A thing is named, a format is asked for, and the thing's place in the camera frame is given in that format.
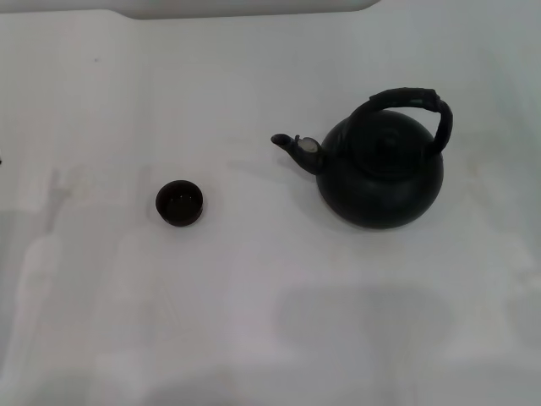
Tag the white rounded board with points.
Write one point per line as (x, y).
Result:
(253, 8)

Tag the dark small teacup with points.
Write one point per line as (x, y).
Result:
(179, 207)

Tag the black round teapot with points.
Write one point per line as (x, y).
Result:
(380, 190)

